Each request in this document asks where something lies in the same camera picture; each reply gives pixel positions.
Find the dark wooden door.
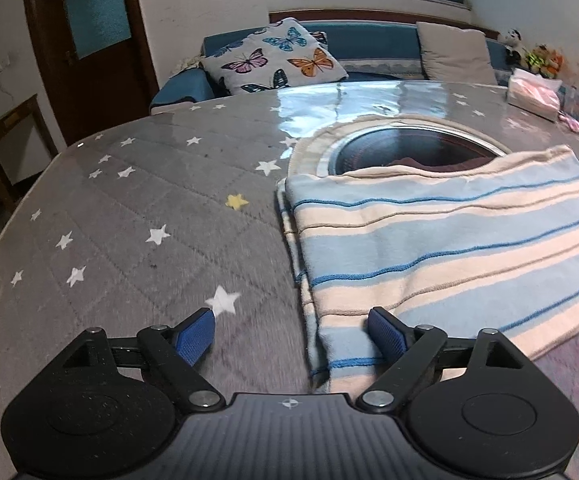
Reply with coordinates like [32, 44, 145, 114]
[19, 0, 160, 147]

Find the blue sofa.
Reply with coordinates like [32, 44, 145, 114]
[149, 21, 515, 116]

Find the white lace cloth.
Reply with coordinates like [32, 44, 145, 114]
[172, 55, 205, 76]

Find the orange green plush toy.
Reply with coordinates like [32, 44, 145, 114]
[524, 44, 565, 80]

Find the round black induction hotplate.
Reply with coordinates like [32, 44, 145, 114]
[328, 127, 513, 177]

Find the wooden side table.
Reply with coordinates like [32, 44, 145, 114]
[0, 94, 60, 263]

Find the pink tissue pack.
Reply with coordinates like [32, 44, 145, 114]
[506, 67, 563, 122]

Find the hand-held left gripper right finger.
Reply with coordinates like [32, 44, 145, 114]
[358, 306, 520, 412]

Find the blue cream striped garment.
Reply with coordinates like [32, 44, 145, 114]
[276, 144, 579, 396]

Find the beige pillow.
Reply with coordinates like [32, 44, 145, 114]
[416, 21, 499, 86]

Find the butterfly print pillow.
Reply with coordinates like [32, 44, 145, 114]
[199, 17, 349, 96]

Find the grey star print table cover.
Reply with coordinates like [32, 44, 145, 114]
[0, 80, 579, 480]

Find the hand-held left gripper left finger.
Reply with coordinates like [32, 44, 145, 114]
[62, 308, 225, 412]

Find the white wall socket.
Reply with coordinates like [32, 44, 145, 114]
[0, 52, 20, 96]

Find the panda plush toy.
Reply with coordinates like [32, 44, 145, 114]
[499, 27, 525, 66]

